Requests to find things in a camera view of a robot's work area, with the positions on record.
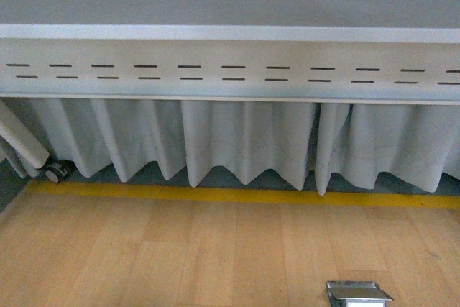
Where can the yellow floor tape strip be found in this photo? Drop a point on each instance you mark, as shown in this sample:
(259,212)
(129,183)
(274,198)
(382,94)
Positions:
(158,192)

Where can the white pleated curtain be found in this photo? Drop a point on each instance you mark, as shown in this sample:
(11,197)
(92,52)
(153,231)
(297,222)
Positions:
(417,144)

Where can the black caster wheel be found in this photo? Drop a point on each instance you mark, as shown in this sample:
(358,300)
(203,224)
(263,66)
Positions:
(58,171)

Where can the metal floor socket box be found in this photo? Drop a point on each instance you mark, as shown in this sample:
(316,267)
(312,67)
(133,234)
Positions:
(356,293)

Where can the white angled stand leg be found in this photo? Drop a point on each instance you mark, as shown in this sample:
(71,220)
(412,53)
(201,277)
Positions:
(22,149)

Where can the white perforated table frame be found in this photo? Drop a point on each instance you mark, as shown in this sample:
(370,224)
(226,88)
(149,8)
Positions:
(344,51)

